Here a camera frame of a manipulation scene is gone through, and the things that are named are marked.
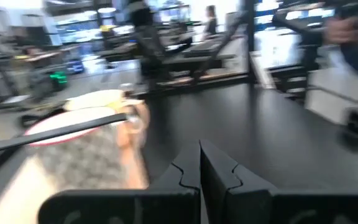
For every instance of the grey white patterned mug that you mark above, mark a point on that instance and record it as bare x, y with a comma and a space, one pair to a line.
85, 161

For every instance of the peach plastic mug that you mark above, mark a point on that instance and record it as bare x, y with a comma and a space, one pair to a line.
134, 161

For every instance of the black metal table frame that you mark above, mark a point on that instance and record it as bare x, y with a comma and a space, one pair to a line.
251, 40

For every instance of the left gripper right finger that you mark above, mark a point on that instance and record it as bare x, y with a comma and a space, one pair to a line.
244, 202

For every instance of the wooden shelf black metal frame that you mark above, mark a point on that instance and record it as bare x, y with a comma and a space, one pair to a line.
8, 199

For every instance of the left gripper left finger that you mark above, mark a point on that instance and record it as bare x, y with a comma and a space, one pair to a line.
120, 208

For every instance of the person's hand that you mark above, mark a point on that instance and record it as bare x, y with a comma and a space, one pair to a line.
340, 31

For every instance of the green crate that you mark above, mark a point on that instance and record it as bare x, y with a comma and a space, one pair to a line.
59, 77

